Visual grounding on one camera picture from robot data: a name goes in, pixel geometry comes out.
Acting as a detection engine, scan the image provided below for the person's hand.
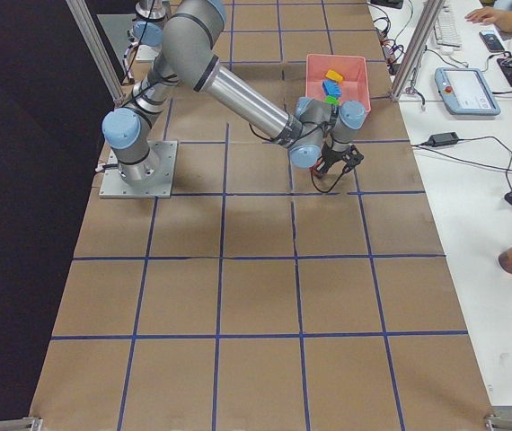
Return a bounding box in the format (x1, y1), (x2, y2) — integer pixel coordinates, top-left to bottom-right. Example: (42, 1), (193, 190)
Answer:
(464, 6), (508, 25)

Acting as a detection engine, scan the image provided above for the yellow toy block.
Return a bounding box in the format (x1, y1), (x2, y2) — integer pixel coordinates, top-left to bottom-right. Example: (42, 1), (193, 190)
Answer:
(324, 69), (344, 84)

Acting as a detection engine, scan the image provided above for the blue toy block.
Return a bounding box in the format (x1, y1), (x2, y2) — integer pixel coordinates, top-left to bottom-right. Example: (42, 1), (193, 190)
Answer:
(322, 79), (342, 99)

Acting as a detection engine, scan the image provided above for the green toy block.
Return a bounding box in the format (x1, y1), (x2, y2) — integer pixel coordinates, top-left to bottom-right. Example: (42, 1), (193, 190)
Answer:
(324, 95), (340, 106)

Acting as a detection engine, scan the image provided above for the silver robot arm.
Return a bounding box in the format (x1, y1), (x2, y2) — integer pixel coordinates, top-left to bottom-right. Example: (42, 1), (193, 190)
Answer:
(102, 1), (366, 186)
(122, 0), (172, 84)

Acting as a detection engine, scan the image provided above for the pink plastic box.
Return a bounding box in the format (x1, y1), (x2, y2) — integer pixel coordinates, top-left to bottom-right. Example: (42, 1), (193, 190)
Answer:
(305, 54), (371, 130)

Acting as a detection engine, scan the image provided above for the black smartphone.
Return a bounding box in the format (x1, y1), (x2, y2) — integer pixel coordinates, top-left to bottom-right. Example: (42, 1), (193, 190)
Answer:
(479, 31), (506, 53)

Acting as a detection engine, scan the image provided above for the white keyboard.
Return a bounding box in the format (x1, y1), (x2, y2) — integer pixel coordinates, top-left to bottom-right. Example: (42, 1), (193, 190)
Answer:
(432, 5), (462, 49)

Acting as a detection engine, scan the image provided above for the blue teach pendant tablet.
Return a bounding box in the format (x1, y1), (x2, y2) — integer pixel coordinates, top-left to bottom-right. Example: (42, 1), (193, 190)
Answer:
(434, 67), (500, 117)

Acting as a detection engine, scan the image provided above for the black power adapter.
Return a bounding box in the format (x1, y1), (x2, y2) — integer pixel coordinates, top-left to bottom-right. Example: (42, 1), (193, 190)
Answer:
(421, 132), (460, 148)

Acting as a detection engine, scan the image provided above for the brown paper table cover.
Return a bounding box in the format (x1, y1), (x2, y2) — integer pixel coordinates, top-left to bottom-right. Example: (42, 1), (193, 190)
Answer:
(31, 1), (490, 430)

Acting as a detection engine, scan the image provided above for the aluminium frame post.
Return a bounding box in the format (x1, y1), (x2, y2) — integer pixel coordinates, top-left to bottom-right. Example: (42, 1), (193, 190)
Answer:
(390, 0), (445, 101)

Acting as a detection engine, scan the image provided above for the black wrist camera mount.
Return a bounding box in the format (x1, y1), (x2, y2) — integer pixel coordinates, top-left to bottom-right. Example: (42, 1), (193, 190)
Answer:
(313, 144), (364, 178)

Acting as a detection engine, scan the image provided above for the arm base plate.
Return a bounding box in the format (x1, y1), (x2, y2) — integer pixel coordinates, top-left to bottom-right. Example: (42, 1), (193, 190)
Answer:
(99, 140), (179, 198)

